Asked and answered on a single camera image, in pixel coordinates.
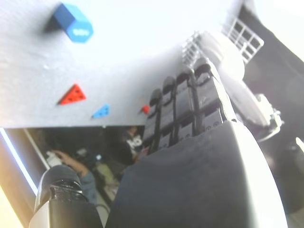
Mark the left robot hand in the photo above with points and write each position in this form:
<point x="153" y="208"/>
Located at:
<point x="190" y="178"/>

